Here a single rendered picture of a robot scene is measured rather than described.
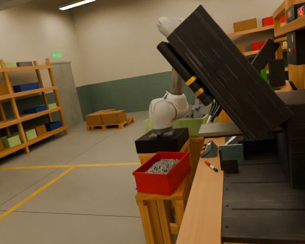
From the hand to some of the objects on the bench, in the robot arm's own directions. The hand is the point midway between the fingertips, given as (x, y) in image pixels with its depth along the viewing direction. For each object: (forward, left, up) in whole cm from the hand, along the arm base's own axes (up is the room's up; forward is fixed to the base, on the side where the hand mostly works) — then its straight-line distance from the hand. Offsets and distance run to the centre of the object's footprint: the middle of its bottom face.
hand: (209, 121), depth 145 cm
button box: (-2, +1, -23) cm, 23 cm away
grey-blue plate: (+10, -28, -20) cm, 36 cm away
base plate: (+26, -20, -22) cm, 39 cm away
